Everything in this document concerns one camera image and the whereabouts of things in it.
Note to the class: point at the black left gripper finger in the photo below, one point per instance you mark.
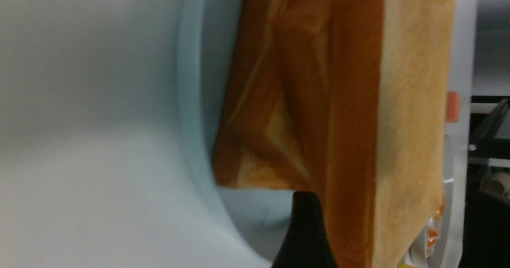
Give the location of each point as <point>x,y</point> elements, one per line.
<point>305,244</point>

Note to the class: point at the toast slice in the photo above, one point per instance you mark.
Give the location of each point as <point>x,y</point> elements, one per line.
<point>388,104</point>
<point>256,145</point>

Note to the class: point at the near fried egg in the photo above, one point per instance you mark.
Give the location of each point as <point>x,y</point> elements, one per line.
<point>433,229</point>

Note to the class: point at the grey plate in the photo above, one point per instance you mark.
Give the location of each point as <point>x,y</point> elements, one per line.
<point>449,248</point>

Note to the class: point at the orange cube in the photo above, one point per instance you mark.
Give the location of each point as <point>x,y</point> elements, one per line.
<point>453,107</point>

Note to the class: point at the light blue plate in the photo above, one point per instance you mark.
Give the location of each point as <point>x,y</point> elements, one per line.
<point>256,219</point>

